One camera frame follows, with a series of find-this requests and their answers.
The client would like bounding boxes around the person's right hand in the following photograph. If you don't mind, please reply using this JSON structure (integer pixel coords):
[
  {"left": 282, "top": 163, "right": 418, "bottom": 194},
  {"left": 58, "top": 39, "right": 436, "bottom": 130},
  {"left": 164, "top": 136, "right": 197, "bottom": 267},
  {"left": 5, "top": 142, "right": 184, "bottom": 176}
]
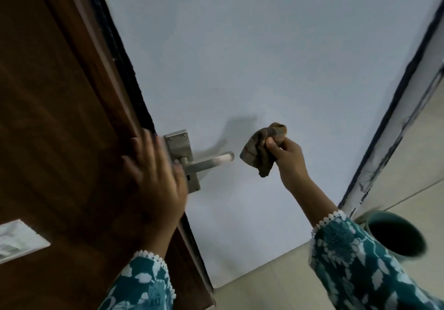
[{"left": 265, "top": 135, "right": 310, "bottom": 192}]

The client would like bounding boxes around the person's left hand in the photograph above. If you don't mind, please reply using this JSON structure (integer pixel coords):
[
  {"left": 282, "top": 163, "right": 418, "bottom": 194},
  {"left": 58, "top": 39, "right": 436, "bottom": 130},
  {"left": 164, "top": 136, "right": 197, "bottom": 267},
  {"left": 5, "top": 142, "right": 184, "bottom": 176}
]
[{"left": 121, "top": 127, "right": 190, "bottom": 253}]

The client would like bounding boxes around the brown striped cleaning cloth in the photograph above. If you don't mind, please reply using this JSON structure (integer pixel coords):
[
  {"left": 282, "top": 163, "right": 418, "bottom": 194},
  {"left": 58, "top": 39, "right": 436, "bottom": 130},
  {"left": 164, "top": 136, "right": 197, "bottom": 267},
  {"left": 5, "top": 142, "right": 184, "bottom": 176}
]
[{"left": 240, "top": 122, "right": 288, "bottom": 178}]

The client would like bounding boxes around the brown wooden door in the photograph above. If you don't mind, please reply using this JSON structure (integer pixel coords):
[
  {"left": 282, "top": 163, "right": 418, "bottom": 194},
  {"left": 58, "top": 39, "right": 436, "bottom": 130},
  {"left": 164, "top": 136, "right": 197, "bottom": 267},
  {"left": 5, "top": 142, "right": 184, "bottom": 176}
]
[{"left": 0, "top": 0, "right": 216, "bottom": 310}]

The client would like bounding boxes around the person's left forearm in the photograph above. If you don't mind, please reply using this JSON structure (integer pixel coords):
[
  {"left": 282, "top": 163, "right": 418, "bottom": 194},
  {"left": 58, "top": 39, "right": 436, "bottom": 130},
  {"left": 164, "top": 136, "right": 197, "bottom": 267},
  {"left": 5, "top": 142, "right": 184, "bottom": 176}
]
[{"left": 98, "top": 235, "right": 178, "bottom": 310}]

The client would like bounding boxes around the person's right forearm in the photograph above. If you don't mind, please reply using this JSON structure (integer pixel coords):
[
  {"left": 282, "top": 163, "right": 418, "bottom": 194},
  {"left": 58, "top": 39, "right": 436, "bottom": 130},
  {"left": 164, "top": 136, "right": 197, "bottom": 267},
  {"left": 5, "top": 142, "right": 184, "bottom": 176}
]
[{"left": 287, "top": 174, "right": 444, "bottom": 310}]

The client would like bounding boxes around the white paper label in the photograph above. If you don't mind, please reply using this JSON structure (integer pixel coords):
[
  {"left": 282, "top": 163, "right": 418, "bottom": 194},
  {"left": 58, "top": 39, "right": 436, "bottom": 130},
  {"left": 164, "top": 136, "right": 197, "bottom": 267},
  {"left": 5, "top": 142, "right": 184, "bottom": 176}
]
[{"left": 0, "top": 219, "right": 51, "bottom": 265}]

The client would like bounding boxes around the teal plastic bucket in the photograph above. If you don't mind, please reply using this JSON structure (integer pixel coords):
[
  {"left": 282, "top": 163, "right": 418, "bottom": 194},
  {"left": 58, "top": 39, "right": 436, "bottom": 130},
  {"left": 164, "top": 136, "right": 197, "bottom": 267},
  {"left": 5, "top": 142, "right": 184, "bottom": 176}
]
[{"left": 354, "top": 209, "right": 428, "bottom": 262}]

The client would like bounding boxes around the silver metal door handle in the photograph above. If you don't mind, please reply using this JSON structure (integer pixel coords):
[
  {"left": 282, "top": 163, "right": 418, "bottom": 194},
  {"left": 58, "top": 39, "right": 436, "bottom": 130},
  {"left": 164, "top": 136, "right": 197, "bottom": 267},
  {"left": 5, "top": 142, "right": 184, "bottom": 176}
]
[{"left": 163, "top": 129, "right": 236, "bottom": 193}]

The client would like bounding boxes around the white door frame black edge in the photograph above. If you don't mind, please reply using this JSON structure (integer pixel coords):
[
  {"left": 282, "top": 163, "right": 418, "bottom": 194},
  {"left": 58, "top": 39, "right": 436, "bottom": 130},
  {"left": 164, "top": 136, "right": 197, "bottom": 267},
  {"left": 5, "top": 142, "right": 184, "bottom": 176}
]
[{"left": 338, "top": 3, "right": 444, "bottom": 218}]

